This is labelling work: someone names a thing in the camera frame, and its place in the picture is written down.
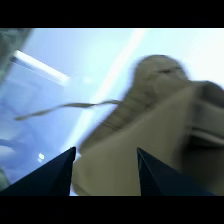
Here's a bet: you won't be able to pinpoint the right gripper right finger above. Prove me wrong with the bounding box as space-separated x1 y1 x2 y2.
136 147 215 196

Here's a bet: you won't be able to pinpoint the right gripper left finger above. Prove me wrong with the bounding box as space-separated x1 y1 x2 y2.
0 146 77 196

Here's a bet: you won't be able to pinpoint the brown trousers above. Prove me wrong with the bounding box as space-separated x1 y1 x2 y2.
14 54 224 196

